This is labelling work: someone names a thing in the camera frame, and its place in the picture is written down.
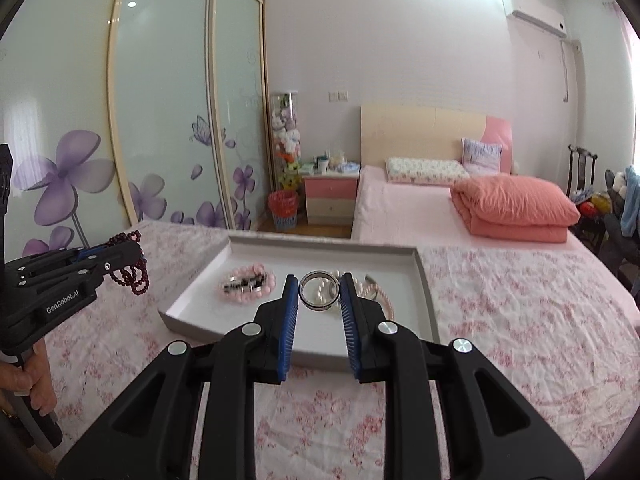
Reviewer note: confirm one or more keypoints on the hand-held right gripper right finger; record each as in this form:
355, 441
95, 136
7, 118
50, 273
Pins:
350, 330

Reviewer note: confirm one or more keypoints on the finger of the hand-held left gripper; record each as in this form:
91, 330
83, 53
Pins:
97, 251
115, 260

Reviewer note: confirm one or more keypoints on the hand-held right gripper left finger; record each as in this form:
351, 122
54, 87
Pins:
287, 330

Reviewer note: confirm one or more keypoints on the grey cardboard tray box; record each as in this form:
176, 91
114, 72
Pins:
200, 305

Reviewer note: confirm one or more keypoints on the person's left hand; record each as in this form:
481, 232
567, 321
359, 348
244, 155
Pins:
40, 385

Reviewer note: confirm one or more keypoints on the silver engraved cuff bangle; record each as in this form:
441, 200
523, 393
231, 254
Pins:
371, 278

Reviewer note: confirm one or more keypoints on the red plastic waste basket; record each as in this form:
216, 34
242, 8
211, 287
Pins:
283, 207

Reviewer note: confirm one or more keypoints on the plain pink mattress sheet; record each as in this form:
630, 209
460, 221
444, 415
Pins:
400, 210

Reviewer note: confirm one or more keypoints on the pink and white nightstand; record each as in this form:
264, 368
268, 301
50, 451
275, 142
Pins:
330, 197

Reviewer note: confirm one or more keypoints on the pink floral bedsheet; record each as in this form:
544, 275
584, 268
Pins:
500, 310

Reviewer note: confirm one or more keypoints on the blue patterned packet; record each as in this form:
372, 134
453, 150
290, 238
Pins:
346, 166

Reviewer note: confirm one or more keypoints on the white mug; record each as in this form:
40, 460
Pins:
322, 164

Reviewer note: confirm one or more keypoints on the cream patterned pillow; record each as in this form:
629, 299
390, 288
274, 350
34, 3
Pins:
425, 170

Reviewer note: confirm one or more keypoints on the floral glass sliding wardrobe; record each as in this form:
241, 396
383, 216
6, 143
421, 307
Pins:
165, 85

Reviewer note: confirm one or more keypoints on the clear tube of plush toys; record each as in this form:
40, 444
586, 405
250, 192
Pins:
287, 135

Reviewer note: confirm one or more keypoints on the folded orange quilt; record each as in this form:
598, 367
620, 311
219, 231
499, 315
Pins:
515, 205

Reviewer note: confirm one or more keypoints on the beige and pink headboard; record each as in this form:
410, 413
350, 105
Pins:
425, 130

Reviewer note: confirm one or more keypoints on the lavender printed pillow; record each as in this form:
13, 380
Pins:
481, 156

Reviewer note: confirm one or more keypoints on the pile of colourful bags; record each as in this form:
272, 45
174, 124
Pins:
592, 206

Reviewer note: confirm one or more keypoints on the dark wooden chair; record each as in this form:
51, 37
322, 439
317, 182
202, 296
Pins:
582, 170

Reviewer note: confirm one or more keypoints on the black chair with clothes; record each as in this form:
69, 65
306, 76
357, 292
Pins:
617, 240

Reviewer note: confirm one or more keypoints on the white plush toy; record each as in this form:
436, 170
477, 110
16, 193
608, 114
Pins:
620, 181

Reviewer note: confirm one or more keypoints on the blue fleece garment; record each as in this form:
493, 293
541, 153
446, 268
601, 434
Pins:
631, 200

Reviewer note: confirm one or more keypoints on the white wall outlet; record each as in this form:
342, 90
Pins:
338, 95

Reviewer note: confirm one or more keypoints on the white wall pipe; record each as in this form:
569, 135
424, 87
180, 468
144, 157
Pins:
566, 67

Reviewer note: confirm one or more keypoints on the white wall air conditioner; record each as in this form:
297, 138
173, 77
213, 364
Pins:
537, 15

